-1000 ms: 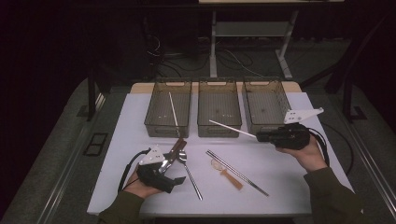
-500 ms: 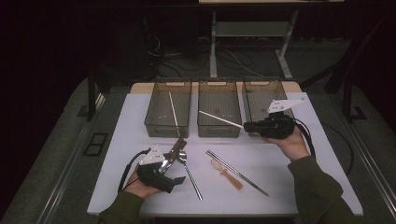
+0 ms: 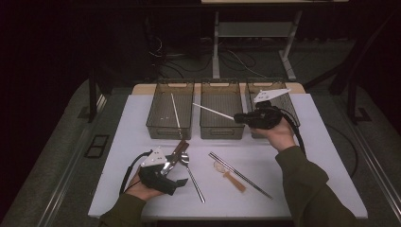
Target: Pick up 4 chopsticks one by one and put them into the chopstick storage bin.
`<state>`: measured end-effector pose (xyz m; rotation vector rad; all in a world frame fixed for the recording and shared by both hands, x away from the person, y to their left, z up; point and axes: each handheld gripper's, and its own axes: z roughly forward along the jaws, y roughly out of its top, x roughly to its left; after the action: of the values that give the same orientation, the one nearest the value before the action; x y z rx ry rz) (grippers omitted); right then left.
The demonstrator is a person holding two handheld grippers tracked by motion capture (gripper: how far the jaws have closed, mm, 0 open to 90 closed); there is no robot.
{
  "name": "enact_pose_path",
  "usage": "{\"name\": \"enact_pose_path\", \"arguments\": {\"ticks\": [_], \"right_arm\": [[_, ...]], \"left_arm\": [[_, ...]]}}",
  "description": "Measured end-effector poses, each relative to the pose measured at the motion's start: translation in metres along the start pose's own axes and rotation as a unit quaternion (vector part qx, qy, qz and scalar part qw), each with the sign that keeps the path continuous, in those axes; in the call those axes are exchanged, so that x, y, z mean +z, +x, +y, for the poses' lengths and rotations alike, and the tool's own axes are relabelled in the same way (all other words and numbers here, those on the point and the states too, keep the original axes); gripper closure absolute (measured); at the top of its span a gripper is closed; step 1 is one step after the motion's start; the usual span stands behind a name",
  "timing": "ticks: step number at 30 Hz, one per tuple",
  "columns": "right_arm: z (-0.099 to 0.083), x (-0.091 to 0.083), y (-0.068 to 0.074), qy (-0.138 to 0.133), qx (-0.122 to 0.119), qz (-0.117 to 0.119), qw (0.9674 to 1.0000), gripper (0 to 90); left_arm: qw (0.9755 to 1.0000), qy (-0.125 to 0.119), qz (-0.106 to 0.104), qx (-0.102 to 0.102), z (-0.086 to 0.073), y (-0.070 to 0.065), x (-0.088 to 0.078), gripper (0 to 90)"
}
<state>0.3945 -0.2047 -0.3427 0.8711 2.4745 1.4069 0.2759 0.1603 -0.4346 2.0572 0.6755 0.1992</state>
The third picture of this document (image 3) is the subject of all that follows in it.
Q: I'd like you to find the black floor cable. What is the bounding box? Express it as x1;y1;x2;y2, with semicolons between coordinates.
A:
324;123;360;180

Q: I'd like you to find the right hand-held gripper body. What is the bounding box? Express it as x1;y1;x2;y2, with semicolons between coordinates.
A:
250;88;291;131

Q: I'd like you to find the right hand-held gripper cable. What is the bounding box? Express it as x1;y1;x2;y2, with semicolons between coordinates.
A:
278;107;307;156

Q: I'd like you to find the person's left hand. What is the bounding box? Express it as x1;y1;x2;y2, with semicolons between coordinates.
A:
125;168;165;201

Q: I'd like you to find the person's right hand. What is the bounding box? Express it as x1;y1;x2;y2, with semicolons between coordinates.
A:
252;117;297;153

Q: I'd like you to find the steel chopstick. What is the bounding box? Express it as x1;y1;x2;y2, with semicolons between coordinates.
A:
210;151;274;199
208;152;272;201

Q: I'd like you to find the amber translucent plastic spoon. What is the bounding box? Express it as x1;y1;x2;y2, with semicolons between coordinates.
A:
213;160;247;194

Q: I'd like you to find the white chopstick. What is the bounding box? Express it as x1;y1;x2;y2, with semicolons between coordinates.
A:
192;102;236;121
170;93;183;138

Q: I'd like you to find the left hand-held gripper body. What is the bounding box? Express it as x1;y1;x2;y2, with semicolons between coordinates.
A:
138;146;178;197

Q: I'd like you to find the knife with wooden handle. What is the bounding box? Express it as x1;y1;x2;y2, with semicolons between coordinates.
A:
160;139;187;177

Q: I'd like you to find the steel spoon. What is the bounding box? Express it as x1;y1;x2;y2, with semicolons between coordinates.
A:
180;151;206;203

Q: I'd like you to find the bundle of floor cables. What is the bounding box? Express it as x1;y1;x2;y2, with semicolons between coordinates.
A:
146;29;269;79

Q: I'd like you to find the grey metal desk frame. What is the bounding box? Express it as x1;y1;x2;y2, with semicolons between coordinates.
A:
212;9;305;82

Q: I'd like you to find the black metal stand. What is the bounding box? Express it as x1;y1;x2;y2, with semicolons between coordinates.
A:
327;12;401;125

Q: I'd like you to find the left hand-held gripper cable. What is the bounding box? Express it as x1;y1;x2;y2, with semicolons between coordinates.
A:
119;149;154;195

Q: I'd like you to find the aluminium rail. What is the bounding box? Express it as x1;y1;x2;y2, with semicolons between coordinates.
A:
344;117;401;217
37;94;108;227

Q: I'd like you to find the hand-held gripper cable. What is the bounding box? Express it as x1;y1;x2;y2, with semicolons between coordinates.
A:
278;107;307;156
119;149;154;195

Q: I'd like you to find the smoky plastic bin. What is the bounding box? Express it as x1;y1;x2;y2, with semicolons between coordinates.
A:
199;79;246;140
245;79;301;140
146;79;195;141

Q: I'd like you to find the black floor frame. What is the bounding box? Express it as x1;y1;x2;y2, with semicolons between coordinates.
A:
83;134;111;160

